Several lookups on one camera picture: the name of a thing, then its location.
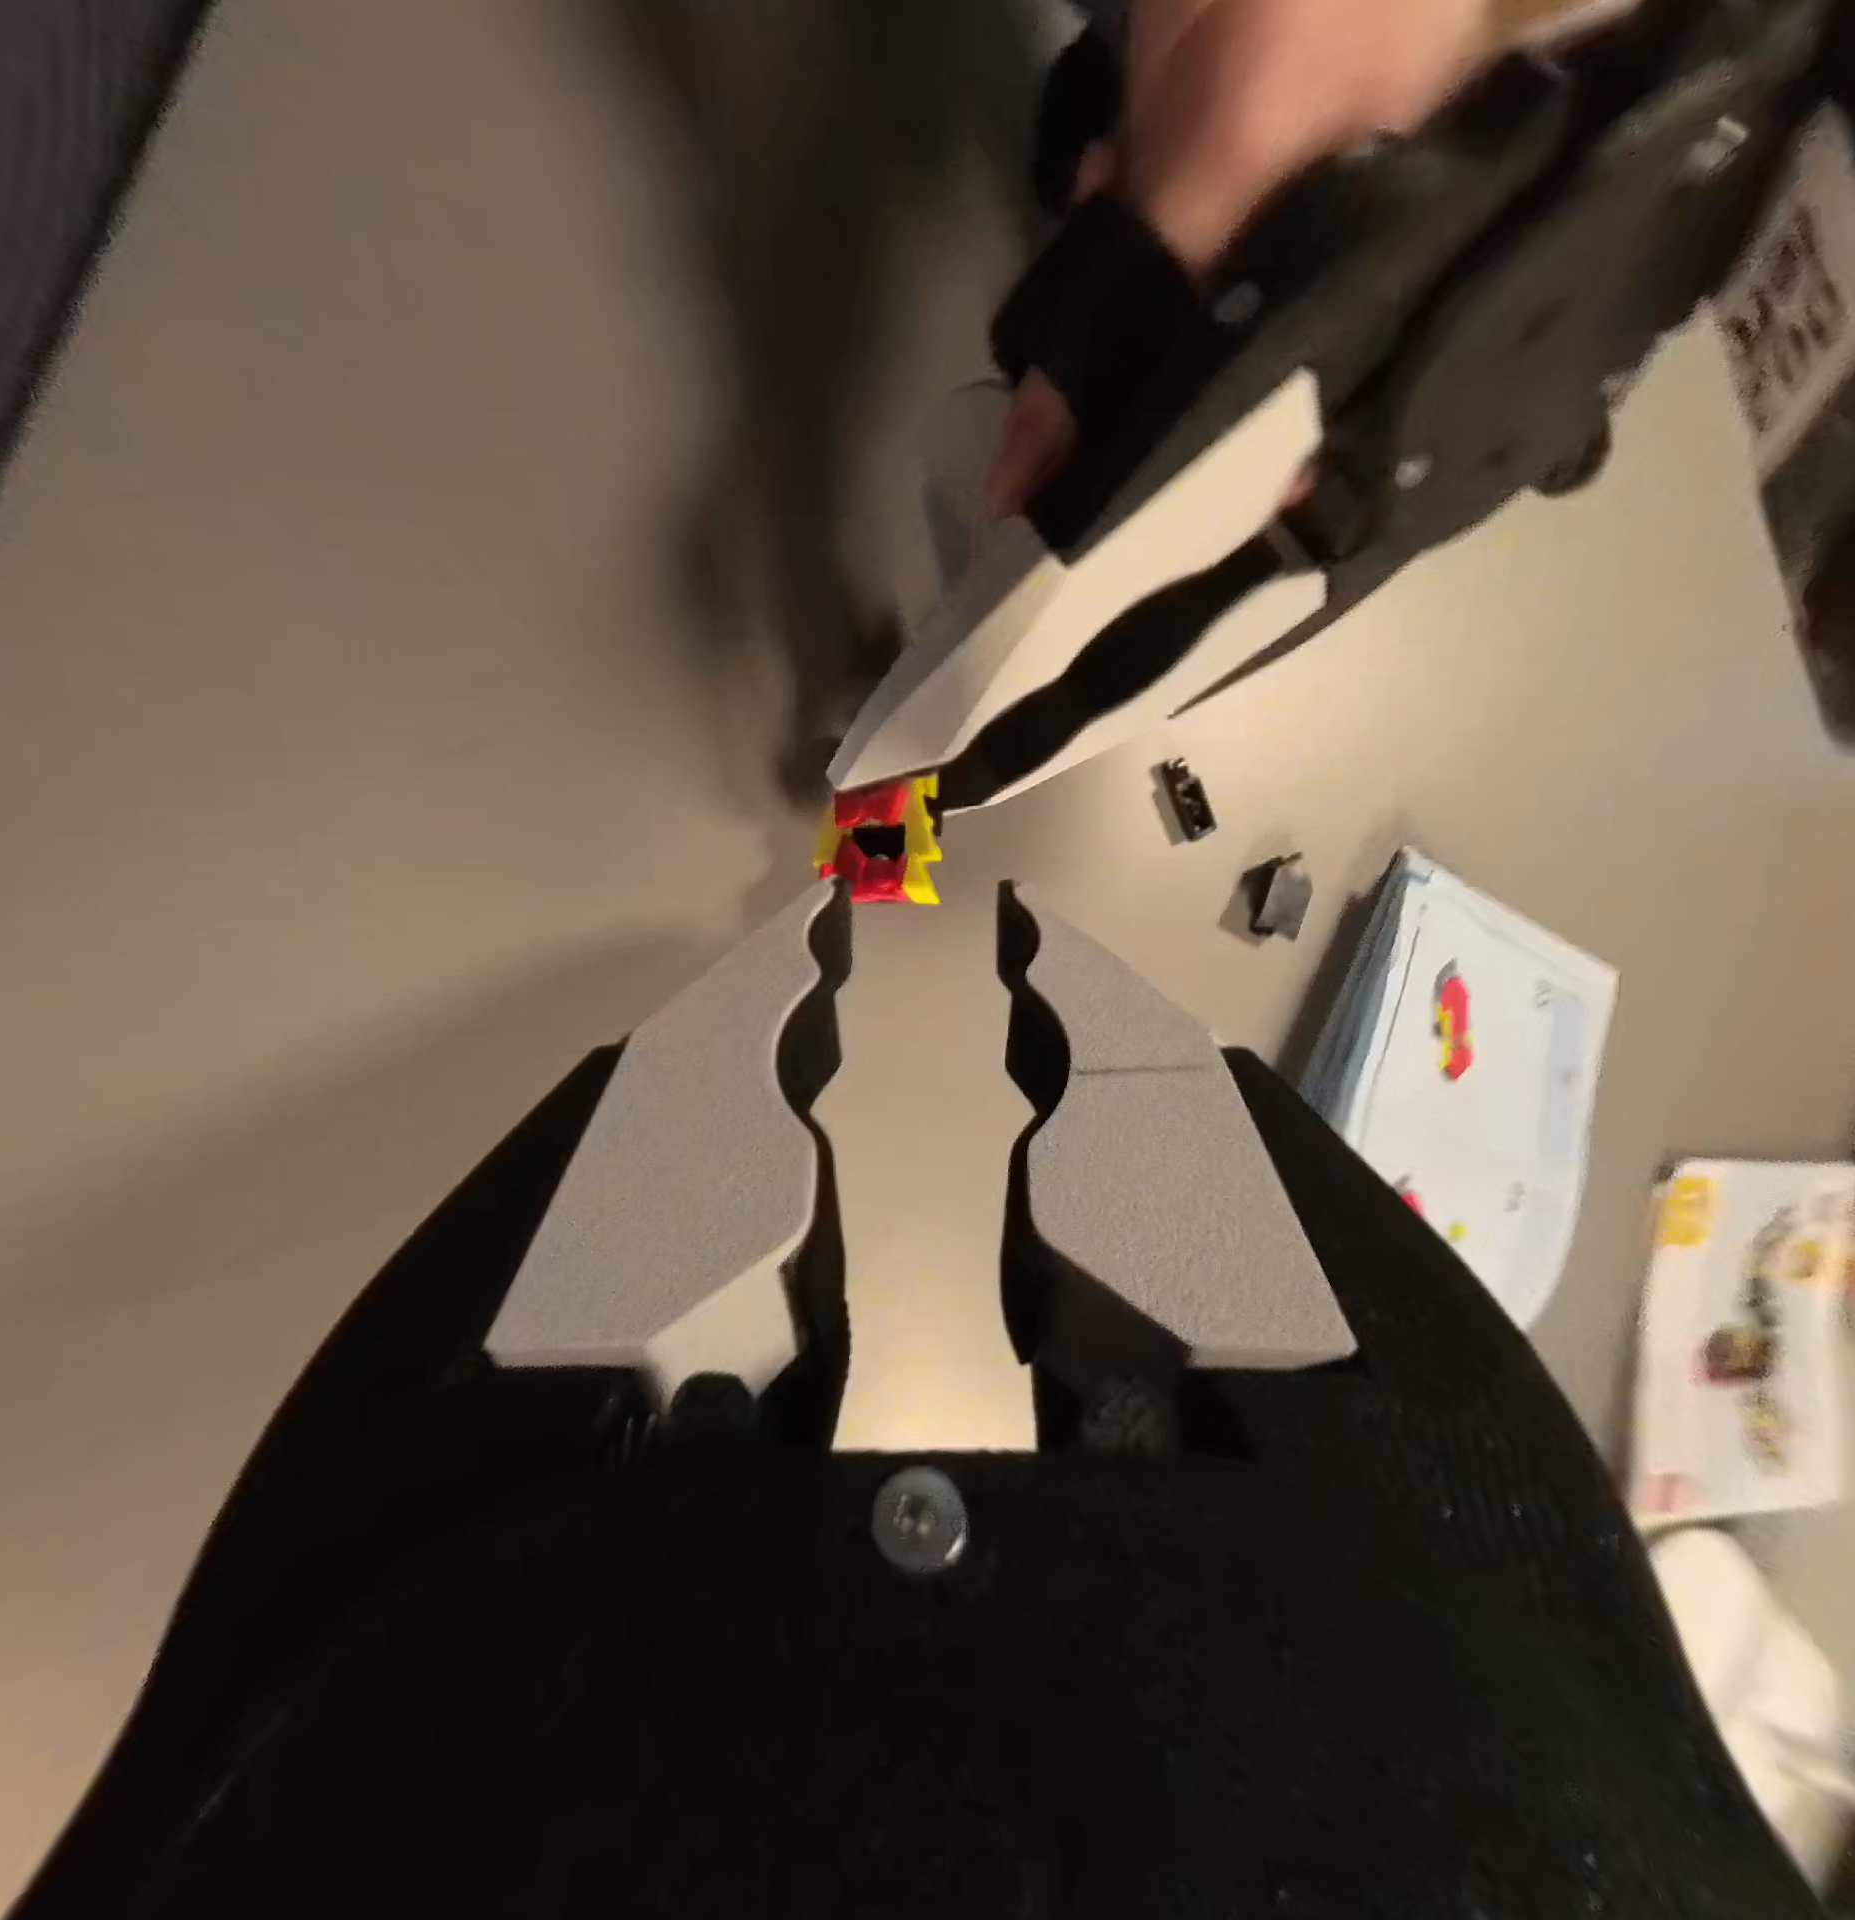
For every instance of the person's grey sweater torso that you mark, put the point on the person's grey sweater torso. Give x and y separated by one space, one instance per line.
42 181

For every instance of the red yellow lego model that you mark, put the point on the red yellow lego model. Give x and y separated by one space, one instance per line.
883 889

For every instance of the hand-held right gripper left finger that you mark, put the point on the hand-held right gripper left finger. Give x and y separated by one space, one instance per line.
672 1201

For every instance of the closed instruction booklet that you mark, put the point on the closed instruction booklet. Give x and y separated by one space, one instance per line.
1737 1350

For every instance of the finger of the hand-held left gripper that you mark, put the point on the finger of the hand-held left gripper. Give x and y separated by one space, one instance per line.
1257 631
1167 512

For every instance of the open instruction booklet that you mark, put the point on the open instruction booklet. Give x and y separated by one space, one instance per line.
1482 1142

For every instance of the black lego piece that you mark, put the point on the black lego piece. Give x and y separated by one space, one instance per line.
1185 803

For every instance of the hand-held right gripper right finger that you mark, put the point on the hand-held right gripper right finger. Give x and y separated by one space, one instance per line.
1167 1201

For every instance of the person's left hand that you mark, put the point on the person's left hand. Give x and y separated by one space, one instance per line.
1257 120

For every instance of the dark grey lego piece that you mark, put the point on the dark grey lego piece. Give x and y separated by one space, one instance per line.
1280 900

